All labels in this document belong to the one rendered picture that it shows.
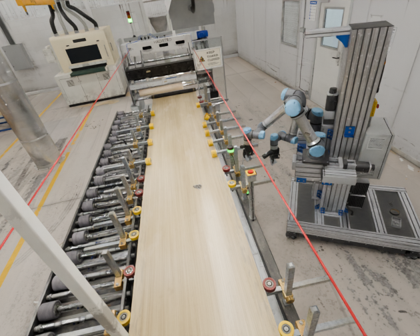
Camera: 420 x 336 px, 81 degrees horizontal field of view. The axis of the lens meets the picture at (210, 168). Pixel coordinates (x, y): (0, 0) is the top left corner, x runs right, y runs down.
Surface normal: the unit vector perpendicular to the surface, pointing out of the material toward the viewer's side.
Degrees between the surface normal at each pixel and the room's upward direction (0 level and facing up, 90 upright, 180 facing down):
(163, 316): 0
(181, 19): 90
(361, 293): 0
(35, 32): 90
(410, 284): 0
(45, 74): 90
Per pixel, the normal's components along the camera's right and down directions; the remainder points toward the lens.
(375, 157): -0.31, 0.59
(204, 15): 0.15, 0.56
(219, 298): -0.13, -0.80
